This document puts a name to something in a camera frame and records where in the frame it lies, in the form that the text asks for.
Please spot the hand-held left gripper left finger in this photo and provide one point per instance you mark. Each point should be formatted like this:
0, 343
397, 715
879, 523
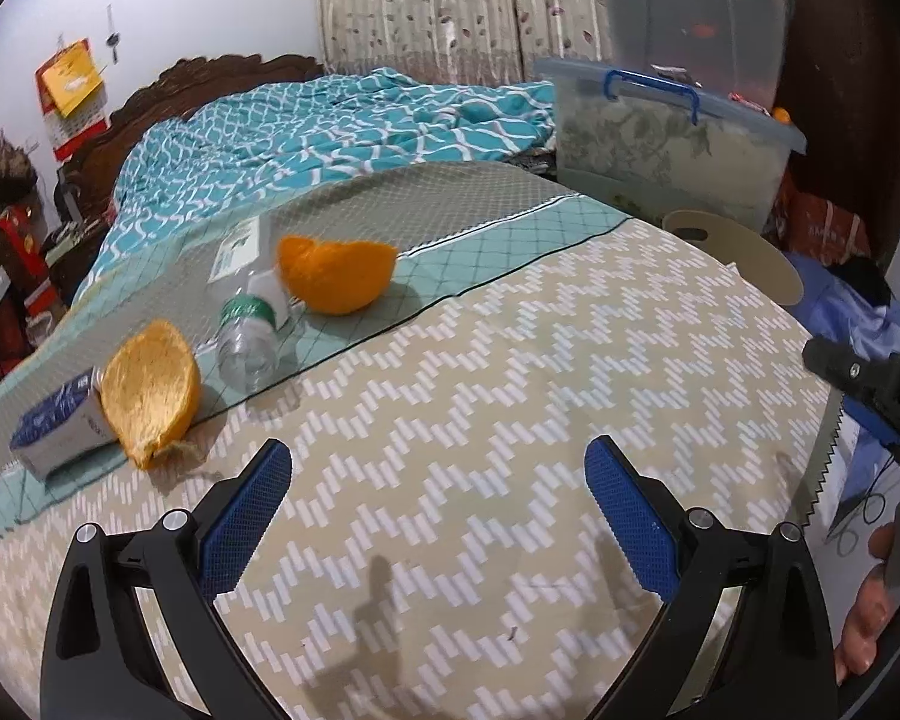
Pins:
244, 510

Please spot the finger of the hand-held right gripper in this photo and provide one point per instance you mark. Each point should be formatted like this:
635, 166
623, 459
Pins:
862, 382

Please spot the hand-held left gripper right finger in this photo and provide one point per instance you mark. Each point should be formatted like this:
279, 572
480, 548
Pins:
634, 517

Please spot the small orange peel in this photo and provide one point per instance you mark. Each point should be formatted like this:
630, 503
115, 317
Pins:
150, 390

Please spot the beige plastic basket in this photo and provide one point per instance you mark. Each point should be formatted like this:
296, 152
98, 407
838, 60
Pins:
765, 262

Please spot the clear plastic bottle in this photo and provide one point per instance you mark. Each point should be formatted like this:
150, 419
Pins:
247, 337

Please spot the small white blue carton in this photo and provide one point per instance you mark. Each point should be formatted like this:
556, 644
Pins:
60, 435

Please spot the large orange peel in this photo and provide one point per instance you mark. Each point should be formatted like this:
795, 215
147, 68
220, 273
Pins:
337, 277

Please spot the person's right hand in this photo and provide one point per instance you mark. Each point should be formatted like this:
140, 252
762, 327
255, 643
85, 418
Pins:
866, 607

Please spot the blue cloth bundle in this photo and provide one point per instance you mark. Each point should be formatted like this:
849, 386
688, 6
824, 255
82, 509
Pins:
832, 315

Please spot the black cloth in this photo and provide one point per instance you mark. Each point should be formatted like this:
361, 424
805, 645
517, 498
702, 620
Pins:
862, 281

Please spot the orange printed bag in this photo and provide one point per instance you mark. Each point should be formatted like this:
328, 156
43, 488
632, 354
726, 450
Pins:
817, 217

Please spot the small orange fruit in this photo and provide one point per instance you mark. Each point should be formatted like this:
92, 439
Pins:
781, 116

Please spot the red white packet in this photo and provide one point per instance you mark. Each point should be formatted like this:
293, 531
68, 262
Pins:
750, 103

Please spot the red gift box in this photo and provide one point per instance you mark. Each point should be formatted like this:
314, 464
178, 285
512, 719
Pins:
22, 244

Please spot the teal patterned blanket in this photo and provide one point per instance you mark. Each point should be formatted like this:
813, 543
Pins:
307, 127

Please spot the clear storage bin teal lid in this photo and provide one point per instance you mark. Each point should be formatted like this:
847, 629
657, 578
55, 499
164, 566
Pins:
682, 7

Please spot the camouflage handbag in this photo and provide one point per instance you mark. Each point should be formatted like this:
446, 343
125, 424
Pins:
4, 165

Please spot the carved wooden headboard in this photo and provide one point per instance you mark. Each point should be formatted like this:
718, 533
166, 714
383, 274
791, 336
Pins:
195, 75

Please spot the hanging keys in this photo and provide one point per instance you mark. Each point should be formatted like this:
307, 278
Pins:
111, 37

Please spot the leaf patterned curtain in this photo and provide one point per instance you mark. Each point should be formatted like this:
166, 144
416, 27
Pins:
420, 7

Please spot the red yellow wall calendar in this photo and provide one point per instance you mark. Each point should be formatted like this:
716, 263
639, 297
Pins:
67, 82

